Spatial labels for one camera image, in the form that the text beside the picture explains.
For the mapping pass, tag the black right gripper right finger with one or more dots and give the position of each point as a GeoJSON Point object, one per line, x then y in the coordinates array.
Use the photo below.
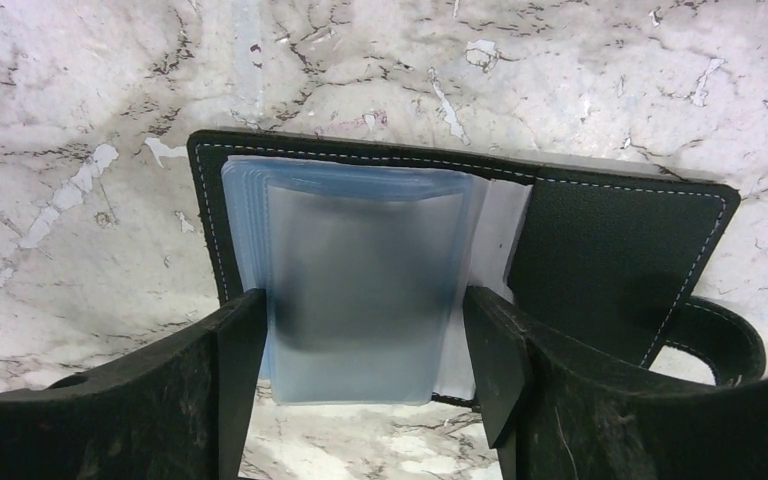
{"type": "Point", "coordinates": [554, 407]}

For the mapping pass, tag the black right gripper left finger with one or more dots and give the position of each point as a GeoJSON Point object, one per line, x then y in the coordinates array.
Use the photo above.
{"type": "Point", "coordinates": [177, 408]}

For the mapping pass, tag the black leather card holder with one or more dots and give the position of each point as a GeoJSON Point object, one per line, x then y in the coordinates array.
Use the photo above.
{"type": "Point", "coordinates": [365, 252]}

